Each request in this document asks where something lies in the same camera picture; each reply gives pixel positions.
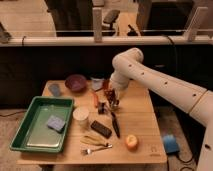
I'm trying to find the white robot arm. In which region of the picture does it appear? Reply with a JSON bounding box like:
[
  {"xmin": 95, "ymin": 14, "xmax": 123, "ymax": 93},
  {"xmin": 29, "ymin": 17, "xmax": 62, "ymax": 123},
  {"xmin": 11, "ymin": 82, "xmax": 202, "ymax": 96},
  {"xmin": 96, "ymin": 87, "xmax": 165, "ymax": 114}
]
[{"xmin": 110, "ymin": 48, "xmax": 213, "ymax": 171}]

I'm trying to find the white paper cup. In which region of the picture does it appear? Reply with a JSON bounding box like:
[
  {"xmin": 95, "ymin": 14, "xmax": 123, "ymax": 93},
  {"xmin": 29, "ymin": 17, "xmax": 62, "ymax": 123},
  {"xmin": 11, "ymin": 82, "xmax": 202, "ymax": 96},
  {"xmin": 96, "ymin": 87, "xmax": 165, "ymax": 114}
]
[{"xmin": 73, "ymin": 107, "xmax": 89, "ymax": 129}]

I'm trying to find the small blue cup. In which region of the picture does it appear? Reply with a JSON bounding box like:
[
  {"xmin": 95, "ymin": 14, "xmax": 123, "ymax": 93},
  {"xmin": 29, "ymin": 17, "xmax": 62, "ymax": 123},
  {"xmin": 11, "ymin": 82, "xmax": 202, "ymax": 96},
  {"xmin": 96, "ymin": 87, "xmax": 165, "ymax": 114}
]
[{"xmin": 48, "ymin": 83, "xmax": 61, "ymax": 97}]

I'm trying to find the orange bowl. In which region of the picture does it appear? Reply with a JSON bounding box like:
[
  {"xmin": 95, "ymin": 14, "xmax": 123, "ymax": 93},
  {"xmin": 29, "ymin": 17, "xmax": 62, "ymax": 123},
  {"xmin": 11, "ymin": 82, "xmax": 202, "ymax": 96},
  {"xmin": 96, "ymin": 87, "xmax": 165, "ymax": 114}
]
[{"xmin": 102, "ymin": 79, "xmax": 111, "ymax": 91}]

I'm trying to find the black binder clip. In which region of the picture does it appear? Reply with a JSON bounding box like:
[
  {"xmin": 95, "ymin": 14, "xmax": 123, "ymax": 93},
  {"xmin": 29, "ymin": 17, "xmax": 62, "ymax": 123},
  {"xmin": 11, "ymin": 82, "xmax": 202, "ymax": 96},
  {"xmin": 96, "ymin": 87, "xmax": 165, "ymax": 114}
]
[{"xmin": 97, "ymin": 102, "xmax": 106, "ymax": 114}]

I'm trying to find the orange carrot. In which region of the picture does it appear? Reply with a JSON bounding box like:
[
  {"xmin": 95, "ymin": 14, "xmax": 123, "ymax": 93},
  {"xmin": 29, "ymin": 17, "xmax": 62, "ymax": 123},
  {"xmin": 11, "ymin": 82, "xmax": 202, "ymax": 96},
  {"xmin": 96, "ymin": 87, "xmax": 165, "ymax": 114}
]
[{"xmin": 92, "ymin": 91, "xmax": 99, "ymax": 108}]

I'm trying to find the black rectangular block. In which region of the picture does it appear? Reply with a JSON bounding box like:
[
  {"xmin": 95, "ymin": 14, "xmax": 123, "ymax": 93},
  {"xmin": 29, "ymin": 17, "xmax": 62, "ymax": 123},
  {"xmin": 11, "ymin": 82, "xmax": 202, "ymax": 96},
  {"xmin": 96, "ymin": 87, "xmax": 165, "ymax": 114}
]
[{"xmin": 91, "ymin": 121, "xmax": 112, "ymax": 138}]

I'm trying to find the wooden table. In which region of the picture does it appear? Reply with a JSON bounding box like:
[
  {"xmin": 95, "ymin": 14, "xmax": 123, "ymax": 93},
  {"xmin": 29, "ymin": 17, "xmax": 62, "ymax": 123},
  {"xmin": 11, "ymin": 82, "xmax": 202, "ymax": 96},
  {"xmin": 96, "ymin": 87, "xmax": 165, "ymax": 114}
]
[{"xmin": 18, "ymin": 81, "xmax": 167, "ymax": 165}]

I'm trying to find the purple bowl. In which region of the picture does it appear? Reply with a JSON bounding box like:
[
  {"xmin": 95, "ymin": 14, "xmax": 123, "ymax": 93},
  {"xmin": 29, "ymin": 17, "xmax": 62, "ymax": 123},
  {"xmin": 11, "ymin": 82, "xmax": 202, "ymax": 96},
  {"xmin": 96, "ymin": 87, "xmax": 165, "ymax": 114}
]
[{"xmin": 65, "ymin": 74, "xmax": 87, "ymax": 92}]

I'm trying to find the orange fruit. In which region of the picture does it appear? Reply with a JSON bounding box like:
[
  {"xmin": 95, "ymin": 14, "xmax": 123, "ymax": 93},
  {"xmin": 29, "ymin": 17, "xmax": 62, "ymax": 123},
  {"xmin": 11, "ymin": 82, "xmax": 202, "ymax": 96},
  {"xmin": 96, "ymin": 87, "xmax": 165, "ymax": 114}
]
[{"xmin": 125, "ymin": 134, "xmax": 139, "ymax": 150}]

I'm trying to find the silver fork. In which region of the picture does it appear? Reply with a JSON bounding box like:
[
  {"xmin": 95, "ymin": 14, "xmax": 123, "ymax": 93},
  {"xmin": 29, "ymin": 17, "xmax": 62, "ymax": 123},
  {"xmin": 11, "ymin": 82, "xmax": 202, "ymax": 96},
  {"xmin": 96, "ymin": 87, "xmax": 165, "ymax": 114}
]
[{"xmin": 81, "ymin": 144, "xmax": 113, "ymax": 155}]

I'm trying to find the blue sponge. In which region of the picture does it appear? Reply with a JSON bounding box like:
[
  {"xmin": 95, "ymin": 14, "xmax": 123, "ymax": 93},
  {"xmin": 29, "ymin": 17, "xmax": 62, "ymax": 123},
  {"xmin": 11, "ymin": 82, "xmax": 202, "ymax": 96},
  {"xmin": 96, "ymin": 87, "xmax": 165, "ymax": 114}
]
[{"xmin": 46, "ymin": 115, "xmax": 65, "ymax": 132}]

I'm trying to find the blue object on floor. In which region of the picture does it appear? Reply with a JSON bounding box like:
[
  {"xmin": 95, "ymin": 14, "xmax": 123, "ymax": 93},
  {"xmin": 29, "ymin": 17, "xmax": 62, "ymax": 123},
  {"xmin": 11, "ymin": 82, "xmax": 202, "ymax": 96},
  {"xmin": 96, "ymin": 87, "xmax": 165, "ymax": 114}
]
[{"xmin": 163, "ymin": 135, "xmax": 180, "ymax": 154}]

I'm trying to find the green plastic tray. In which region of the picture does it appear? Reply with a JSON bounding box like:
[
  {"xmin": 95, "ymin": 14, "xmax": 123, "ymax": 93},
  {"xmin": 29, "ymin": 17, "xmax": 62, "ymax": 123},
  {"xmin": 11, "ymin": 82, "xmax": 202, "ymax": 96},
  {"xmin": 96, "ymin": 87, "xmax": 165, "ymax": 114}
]
[{"xmin": 10, "ymin": 96, "xmax": 74, "ymax": 153}]

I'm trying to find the black handled knife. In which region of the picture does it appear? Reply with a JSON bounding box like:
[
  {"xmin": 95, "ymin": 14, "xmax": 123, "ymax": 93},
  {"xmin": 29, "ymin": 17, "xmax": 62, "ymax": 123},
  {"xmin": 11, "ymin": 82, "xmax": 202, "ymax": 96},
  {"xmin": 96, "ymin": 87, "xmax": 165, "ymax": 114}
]
[{"xmin": 111, "ymin": 112, "xmax": 120, "ymax": 138}]

